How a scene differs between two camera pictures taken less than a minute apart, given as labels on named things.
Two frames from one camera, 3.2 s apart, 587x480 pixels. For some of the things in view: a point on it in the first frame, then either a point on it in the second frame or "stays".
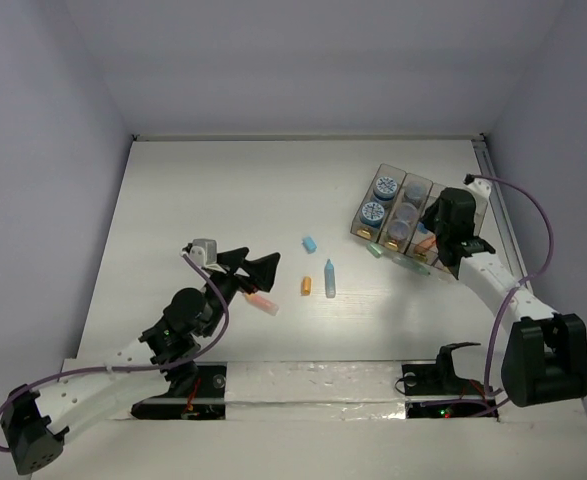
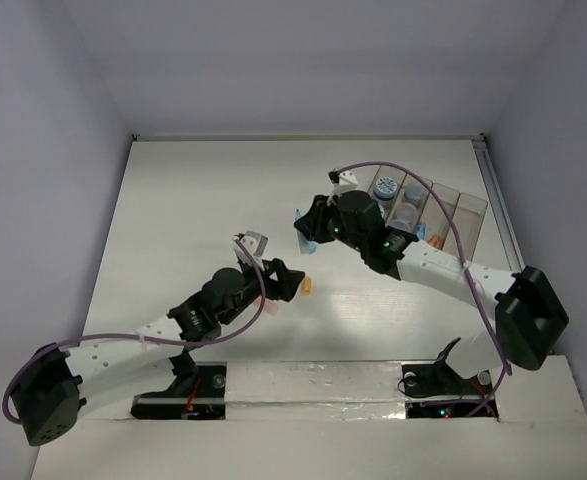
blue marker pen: x=329 y=277 -> x=306 y=245
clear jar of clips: x=399 y=229 stays
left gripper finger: x=232 y=259 -> x=277 y=266
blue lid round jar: x=385 y=189 stays
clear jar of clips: x=407 y=213 stays
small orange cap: x=306 y=286 stays
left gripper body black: x=238 y=272 -> x=271 y=280
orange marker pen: x=262 y=303 stays
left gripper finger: x=262 y=270 -> x=289 y=281
